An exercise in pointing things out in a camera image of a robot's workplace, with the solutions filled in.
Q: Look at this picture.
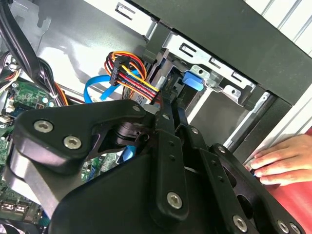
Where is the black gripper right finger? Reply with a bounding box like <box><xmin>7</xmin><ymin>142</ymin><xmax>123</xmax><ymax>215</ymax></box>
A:
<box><xmin>172</xmin><ymin>98</ymin><xmax>307</xmax><ymax>234</ymax></box>

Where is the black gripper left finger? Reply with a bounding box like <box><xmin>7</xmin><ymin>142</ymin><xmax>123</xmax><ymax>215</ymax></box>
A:
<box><xmin>3</xmin><ymin>91</ymin><xmax>191</xmax><ymax>221</ymax></box>

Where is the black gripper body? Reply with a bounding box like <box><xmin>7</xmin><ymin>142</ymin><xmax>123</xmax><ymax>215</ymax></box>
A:
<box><xmin>47</xmin><ymin>152</ymin><xmax>221</xmax><ymax>234</ymax></box>

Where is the blue SATA wire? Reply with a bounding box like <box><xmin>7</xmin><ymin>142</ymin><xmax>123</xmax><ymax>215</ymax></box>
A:
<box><xmin>83</xmin><ymin>74</ymin><xmax>137</xmax><ymax>164</ymax></box>

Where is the multicoloured power wire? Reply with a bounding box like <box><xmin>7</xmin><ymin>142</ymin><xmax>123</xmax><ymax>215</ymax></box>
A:
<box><xmin>104</xmin><ymin>50</ymin><xmax>162</xmax><ymax>106</ymax></box>

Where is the hard disk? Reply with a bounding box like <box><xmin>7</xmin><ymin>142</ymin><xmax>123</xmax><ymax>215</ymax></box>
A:
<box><xmin>170</xmin><ymin>70</ymin><xmax>210</xmax><ymax>117</ymax></box>

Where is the person's hand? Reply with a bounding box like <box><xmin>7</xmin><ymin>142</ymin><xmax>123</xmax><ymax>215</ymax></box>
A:
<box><xmin>250</xmin><ymin>133</ymin><xmax>312</xmax><ymax>186</ymax></box>

